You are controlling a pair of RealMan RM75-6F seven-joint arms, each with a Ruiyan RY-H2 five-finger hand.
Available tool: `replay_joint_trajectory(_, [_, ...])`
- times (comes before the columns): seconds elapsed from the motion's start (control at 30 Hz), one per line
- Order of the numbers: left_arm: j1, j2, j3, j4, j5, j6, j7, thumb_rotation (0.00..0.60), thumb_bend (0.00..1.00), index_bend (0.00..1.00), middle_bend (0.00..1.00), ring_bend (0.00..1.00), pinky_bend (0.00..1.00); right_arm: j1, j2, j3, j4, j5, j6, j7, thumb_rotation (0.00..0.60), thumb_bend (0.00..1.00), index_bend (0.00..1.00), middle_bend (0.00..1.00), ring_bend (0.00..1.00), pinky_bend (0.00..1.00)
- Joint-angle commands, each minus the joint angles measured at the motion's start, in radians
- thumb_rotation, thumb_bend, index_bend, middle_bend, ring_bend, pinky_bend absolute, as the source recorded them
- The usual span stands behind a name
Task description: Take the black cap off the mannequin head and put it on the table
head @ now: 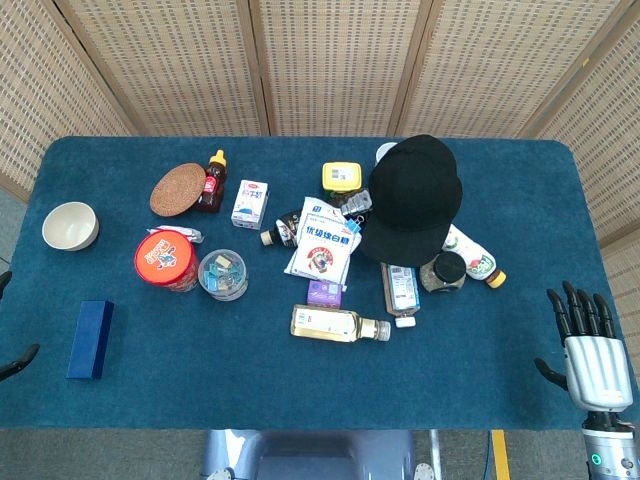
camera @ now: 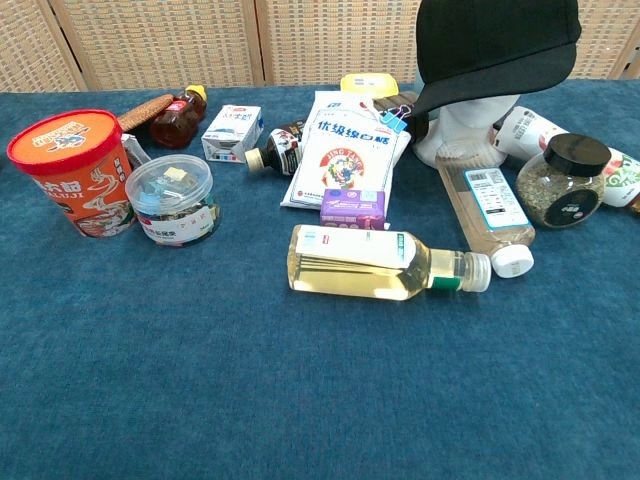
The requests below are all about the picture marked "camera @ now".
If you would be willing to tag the black fabric cap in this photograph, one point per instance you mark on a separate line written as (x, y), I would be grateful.
(495, 45)

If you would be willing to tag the white sugar bag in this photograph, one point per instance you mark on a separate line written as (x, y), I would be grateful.
(345, 160)

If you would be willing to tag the small purple box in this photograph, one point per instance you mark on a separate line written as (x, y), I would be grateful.
(353, 209)

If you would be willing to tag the yellow liquid plastic bottle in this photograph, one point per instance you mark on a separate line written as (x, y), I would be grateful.
(370, 262)

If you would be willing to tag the dark soy sauce bottle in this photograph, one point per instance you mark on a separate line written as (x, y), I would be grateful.
(277, 152)

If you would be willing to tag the small white blue carton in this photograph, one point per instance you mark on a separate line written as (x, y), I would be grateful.
(232, 134)

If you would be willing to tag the blue binder clip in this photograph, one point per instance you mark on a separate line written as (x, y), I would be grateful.
(393, 120)

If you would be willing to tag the clear jar of binder clips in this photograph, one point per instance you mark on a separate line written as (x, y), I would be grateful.
(172, 200)

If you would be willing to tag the blue tablecloth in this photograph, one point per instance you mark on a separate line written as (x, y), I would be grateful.
(250, 380)

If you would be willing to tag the yellow lidded container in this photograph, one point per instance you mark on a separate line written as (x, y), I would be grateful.
(367, 84)

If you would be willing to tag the pale drink bottle white cap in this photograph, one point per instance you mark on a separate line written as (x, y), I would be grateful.
(487, 210)

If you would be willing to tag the amber honey squeeze bottle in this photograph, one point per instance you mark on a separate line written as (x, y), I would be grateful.
(175, 122)

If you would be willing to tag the small silver sachet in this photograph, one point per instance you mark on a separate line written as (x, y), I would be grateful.
(135, 151)

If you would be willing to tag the white bottle red print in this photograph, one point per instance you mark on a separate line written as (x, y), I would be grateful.
(530, 131)

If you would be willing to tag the glass spice jar black lid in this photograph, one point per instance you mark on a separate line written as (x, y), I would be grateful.
(562, 185)

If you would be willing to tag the wicker folding screen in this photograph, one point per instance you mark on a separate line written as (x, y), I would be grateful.
(160, 42)

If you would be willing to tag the orange instant noodle cup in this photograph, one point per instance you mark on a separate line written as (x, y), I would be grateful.
(75, 170)

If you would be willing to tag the white cup green red pattern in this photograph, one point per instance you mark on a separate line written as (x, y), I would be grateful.
(622, 181)

